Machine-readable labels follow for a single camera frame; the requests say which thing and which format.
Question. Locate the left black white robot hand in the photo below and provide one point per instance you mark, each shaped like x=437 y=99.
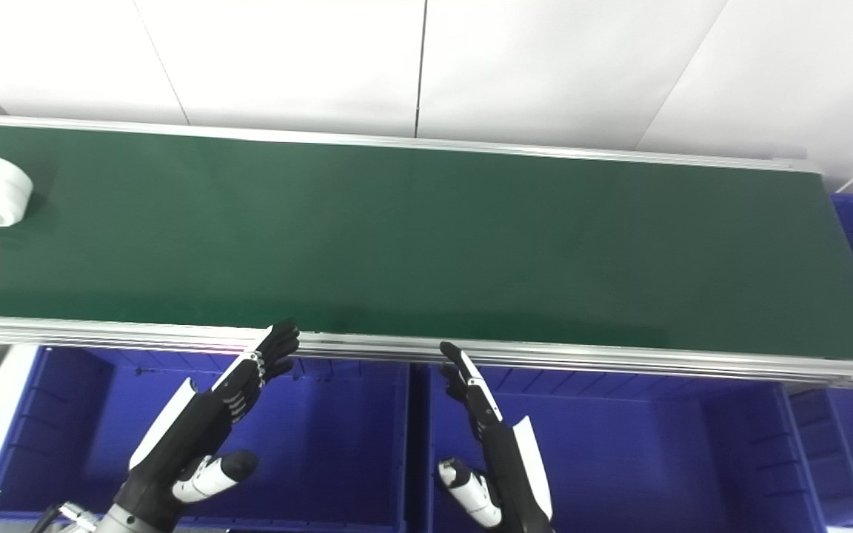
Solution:
x=197 y=429

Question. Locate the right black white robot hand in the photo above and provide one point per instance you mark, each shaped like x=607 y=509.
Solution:
x=512 y=474

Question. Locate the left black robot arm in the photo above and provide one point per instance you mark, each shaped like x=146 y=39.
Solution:
x=119 y=522

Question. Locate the green conveyor belt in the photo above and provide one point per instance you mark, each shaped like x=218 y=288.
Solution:
x=426 y=237
x=619 y=360

